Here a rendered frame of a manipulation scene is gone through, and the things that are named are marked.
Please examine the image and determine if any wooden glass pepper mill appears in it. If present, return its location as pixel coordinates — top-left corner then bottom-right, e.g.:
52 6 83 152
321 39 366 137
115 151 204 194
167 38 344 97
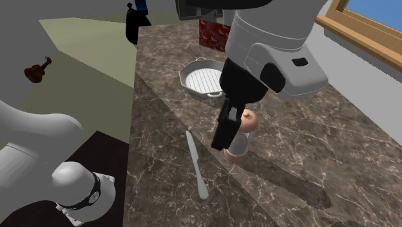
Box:
223 108 260 164

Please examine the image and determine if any red patterned box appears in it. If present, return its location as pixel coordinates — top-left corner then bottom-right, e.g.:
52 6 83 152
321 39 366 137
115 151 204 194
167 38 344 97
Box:
198 18 232 53

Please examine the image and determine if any dark grey appliance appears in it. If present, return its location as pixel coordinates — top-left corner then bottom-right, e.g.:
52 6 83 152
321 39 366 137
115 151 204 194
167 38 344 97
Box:
175 0 224 21

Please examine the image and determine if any wooden framed window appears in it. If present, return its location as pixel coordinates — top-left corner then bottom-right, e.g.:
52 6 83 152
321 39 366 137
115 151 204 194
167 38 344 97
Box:
314 0 402 74

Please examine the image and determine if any black rounded object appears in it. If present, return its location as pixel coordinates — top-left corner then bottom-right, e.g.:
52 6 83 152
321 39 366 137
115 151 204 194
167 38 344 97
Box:
125 2 153 46

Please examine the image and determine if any grey octagonal grill pan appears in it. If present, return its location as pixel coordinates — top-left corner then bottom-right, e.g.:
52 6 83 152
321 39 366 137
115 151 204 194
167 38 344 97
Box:
178 57 225 98

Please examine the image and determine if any small brown guitar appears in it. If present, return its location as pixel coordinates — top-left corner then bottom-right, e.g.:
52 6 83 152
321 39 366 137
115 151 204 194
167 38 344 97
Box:
24 56 53 84

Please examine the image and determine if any silver table knife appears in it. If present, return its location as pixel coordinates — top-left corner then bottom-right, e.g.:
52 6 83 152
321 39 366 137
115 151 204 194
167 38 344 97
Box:
184 130 209 201

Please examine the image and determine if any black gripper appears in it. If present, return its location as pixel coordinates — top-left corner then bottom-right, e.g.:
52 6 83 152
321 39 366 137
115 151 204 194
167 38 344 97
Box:
211 57 269 152

